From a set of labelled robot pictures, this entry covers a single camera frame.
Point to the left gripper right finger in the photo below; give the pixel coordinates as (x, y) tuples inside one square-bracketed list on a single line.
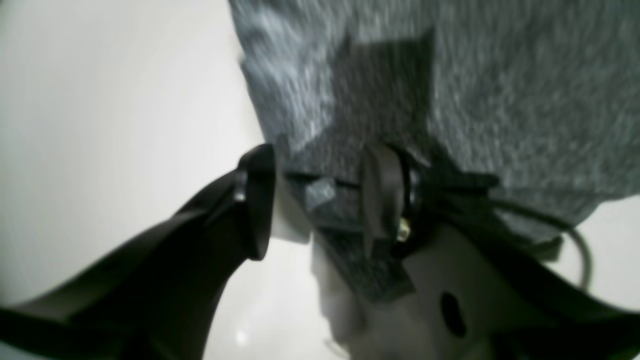
[(480, 288)]

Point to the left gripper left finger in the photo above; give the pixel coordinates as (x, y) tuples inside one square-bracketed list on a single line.
[(155, 296)]

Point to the grey heather long-sleeve shirt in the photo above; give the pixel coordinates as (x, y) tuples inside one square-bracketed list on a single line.
[(526, 111)]

